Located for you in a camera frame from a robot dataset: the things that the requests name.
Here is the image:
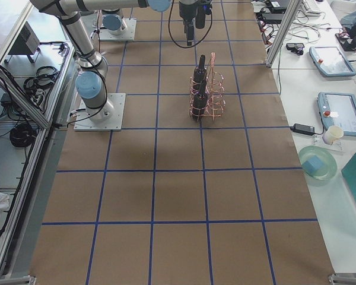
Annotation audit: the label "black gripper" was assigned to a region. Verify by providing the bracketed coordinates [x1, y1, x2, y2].
[179, 0, 199, 46]

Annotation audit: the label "dark bottle in basket rear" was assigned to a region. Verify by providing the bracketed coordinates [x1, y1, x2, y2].
[193, 55, 206, 87]

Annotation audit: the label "dark bottle in basket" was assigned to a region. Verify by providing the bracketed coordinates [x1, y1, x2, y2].
[193, 55, 206, 87]
[192, 80, 208, 121]

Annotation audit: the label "dark bottle in basket front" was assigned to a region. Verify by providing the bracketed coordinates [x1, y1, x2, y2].
[192, 80, 208, 121]

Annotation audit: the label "blue teach pendant far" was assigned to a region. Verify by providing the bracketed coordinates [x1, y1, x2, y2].
[309, 46, 356, 77]

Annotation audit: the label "blue teach pendant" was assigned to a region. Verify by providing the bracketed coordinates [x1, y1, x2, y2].
[309, 46, 356, 77]
[317, 92, 356, 137]

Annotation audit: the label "black power adapter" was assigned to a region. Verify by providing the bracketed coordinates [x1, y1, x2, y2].
[290, 123, 315, 136]

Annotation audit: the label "grey control box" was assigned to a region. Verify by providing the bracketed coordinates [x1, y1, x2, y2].
[4, 21, 40, 63]

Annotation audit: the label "blue teach pendant near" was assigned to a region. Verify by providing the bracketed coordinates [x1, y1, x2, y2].
[317, 92, 356, 137]

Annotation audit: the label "white paper cup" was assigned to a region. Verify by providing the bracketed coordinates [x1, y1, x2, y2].
[322, 125, 344, 145]

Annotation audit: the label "blue foam block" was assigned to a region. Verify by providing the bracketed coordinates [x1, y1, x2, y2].
[301, 155, 327, 176]

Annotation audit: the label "green glass bowl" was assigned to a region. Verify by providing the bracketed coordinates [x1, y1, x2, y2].
[298, 145, 338, 181]

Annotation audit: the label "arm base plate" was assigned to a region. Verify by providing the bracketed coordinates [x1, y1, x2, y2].
[100, 18, 136, 42]
[73, 92, 127, 131]

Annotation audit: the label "copper wire wine basket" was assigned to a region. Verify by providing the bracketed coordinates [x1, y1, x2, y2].
[189, 52, 225, 121]

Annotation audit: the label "aluminium frame post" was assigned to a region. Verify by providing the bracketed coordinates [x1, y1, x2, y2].
[265, 0, 302, 68]

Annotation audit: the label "coiled black cables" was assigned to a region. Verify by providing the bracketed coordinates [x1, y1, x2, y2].
[9, 121, 36, 149]

